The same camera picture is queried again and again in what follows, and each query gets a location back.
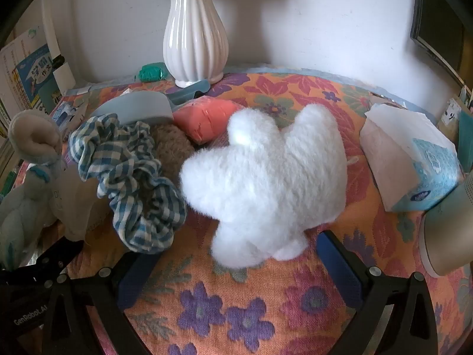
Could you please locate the brown fuzzy plush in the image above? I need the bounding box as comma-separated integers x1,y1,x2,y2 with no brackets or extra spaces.
152,123,196,180

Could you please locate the grey-blue plastic tray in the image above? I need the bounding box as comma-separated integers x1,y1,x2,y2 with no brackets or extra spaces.
88,92,175,125

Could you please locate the green packet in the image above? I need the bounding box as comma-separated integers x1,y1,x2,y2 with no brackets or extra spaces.
139,63,170,83

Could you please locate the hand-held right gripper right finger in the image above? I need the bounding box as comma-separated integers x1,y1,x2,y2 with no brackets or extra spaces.
316,229,440,355

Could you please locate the grey-blue plastic lid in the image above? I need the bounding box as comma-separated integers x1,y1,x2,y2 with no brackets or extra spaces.
166,79,212,106

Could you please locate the orange clay packet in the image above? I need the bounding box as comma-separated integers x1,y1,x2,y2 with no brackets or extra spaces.
172,97,242,146

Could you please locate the white ribbed vase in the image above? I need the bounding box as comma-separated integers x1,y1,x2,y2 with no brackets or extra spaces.
162,0,230,88

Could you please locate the floral tablecloth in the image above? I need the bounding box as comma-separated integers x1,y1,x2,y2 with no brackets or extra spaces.
48,67,473,355

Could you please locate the stack of books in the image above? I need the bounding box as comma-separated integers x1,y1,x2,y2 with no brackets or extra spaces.
0,26,64,193

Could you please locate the blue and white tissue pack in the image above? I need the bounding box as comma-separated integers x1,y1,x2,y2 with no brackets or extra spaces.
359,103,465,213

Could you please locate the white fluffy plush toy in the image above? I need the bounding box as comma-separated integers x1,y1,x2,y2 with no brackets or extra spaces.
179,103,349,269

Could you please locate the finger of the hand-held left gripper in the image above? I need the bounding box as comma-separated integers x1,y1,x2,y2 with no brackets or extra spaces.
7,240,86,285

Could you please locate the dark picture frame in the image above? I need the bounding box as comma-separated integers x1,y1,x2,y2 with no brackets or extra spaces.
409,0,471,84

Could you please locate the blue checked scrunchie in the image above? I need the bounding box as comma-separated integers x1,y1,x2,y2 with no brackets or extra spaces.
68,114,187,255

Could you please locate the beige cylindrical container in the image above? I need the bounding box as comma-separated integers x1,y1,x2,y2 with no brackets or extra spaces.
419,173,473,277

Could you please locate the pale blue plush bunny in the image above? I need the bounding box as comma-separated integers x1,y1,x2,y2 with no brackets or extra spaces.
0,112,64,270

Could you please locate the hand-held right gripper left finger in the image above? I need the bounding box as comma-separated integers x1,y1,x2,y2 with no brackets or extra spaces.
44,253,161,355

